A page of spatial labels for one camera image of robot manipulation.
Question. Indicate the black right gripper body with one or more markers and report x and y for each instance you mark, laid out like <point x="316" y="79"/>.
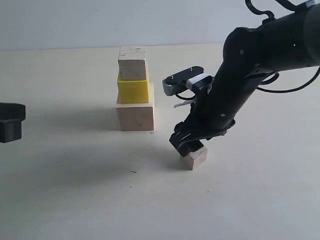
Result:
<point x="197" y="127"/>

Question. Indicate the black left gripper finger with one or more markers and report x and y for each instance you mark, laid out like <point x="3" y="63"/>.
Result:
<point x="10" y="130"/>
<point x="12" y="111"/>

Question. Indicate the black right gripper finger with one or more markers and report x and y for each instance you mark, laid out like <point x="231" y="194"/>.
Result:
<point x="179" y="142"/>
<point x="195" y="146"/>

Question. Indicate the small wooden cube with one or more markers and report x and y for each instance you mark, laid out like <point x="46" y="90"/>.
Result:
<point x="194" y="159"/>

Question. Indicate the large wooden cube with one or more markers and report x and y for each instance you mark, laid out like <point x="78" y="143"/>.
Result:
<point x="137" y="116"/>

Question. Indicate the yellow cube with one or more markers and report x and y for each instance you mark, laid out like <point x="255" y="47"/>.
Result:
<point x="133" y="91"/>

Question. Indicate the medium wooden cube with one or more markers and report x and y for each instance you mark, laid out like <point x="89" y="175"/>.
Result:
<point x="132" y="62"/>

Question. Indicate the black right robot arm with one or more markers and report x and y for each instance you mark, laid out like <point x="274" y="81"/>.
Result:
<point x="252" y="58"/>

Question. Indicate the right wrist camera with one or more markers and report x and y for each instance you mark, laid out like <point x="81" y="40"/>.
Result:
<point x="193" y="78"/>

